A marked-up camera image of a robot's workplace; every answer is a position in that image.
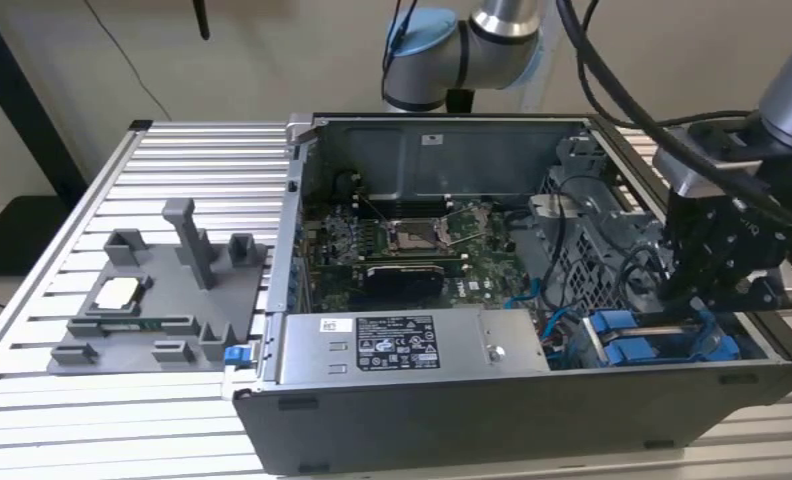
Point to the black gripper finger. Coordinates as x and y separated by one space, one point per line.
679 295
725 292

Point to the hard disk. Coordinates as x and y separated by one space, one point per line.
612 322

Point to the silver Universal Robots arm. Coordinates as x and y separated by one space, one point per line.
429 75

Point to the blue disk carrier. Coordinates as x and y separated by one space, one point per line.
632 352

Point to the metal disk bay cage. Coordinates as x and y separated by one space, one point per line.
569 260

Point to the black RAM slot bank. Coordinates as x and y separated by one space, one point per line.
402 205

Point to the green motherboard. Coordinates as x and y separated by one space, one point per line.
482 280

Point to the black graphics card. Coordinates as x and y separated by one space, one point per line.
402 281

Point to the CPU socket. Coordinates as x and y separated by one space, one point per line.
412 233

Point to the silver power supply unit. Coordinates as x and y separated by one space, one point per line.
402 345

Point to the dark grey PC case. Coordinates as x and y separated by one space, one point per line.
436 425

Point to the thin locking lever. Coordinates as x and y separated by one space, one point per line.
376 209

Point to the blue case latch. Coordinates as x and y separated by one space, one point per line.
234 354

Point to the grey parts rack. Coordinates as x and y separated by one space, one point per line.
169 300

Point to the silver CPU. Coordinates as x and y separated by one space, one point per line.
117 294

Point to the black antenna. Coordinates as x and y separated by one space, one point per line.
200 17

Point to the black flat base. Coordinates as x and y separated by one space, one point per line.
9 235

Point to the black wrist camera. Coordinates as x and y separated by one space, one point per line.
776 290

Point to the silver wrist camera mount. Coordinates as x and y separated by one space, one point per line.
685 175

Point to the black upright post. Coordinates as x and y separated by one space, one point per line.
15 100

